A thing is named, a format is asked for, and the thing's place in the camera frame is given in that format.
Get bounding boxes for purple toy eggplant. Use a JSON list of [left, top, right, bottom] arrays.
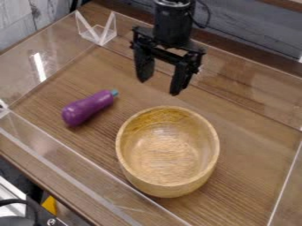
[[62, 89, 119, 126]]

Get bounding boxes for yellow black machine base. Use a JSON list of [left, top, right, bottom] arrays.
[[0, 158, 90, 226]]

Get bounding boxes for clear acrylic tray walls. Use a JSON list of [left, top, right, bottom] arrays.
[[0, 8, 302, 226]]

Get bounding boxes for clear acrylic corner bracket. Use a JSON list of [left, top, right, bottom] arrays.
[[75, 11, 116, 46]]

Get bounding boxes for brown wooden bowl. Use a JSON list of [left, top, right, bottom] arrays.
[[116, 106, 221, 198]]

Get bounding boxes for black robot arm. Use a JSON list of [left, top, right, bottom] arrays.
[[131, 0, 211, 95]]

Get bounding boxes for black cable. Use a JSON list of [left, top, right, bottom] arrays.
[[0, 198, 44, 226]]

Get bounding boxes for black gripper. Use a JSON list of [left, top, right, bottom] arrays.
[[131, 0, 206, 95]]

